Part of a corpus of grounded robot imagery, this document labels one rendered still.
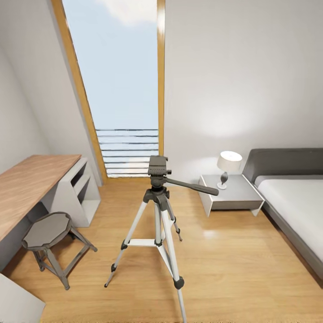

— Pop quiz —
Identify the camera tripod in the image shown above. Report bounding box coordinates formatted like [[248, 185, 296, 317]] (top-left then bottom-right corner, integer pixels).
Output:
[[105, 155, 219, 323]]

